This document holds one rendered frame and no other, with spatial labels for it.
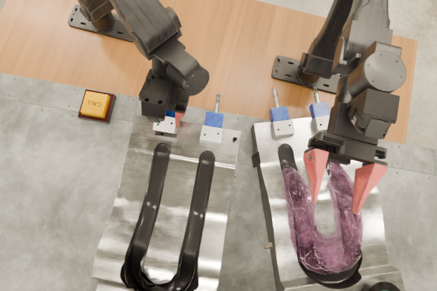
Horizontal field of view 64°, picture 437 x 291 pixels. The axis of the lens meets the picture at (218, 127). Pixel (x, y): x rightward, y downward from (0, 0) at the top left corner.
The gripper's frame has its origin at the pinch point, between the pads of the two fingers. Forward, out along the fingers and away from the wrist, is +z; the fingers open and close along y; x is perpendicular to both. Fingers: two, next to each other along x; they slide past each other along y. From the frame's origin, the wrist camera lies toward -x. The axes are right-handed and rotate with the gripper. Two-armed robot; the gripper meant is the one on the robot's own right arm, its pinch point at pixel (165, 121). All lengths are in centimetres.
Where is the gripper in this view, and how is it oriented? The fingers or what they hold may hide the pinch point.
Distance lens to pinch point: 82.1
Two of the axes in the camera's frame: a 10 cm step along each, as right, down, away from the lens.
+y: 9.9, 1.7, -0.2
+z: -1.1, 7.2, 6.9
